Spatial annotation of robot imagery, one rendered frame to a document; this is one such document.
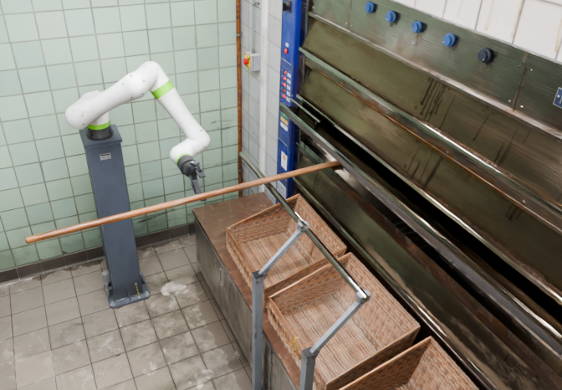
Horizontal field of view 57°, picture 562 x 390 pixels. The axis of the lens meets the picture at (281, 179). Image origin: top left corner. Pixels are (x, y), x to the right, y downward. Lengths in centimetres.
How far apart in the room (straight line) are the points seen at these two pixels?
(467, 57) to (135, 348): 251
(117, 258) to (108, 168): 65
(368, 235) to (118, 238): 159
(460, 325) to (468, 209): 51
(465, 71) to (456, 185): 42
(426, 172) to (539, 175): 52
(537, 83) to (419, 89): 52
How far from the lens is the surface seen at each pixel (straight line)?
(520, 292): 185
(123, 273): 354
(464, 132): 190
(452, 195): 201
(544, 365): 200
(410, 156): 217
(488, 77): 183
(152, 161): 375
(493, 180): 187
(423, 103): 205
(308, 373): 215
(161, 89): 272
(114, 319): 360
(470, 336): 221
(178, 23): 344
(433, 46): 200
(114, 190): 317
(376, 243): 252
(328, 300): 279
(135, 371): 330
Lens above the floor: 256
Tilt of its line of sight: 32 degrees down
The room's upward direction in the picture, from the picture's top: 2 degrees clockwise
